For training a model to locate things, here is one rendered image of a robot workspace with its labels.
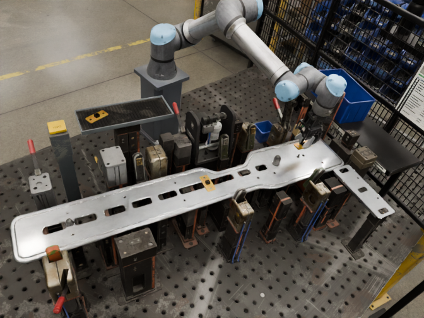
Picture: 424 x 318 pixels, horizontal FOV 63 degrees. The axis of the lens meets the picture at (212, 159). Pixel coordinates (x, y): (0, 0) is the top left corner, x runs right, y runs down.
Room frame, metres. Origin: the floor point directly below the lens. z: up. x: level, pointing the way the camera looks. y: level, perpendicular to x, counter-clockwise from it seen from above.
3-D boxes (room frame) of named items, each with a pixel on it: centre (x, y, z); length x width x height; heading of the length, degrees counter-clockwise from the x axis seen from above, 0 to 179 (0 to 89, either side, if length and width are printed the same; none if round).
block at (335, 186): (1.07, -0.55, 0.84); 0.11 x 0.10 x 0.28; 34
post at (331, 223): (1.10, -0.63, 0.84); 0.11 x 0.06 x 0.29; 34
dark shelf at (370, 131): (1.59, -0.64, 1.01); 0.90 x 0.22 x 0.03; 34
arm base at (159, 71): (1.53, 0.33, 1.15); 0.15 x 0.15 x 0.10
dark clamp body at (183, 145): (1.07, 0.14, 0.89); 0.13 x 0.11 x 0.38; 34
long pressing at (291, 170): (0.91, 0.01, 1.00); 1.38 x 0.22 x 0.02; 124
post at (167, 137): (1.05, 0.20, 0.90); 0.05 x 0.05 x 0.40; 34
